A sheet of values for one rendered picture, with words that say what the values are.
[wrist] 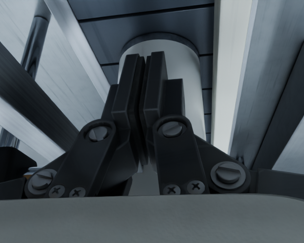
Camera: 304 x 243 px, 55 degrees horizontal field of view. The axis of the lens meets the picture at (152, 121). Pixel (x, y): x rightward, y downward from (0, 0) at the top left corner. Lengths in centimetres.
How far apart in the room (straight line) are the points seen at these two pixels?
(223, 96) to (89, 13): 9
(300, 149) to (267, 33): 15
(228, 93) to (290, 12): 11
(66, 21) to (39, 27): 7
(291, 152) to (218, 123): 18
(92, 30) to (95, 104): 17
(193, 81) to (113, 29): 5
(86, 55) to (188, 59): 7
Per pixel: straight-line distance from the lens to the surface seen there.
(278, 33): 27
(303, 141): 34
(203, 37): 18
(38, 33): 24
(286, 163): 40
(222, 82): 16
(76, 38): 19
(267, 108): 36
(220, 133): 21
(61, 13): 18
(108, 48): 19
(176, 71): 16
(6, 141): 19
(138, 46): 17
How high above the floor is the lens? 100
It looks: 28 degrees down
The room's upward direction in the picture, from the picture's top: 179 degrees counter-clockwise
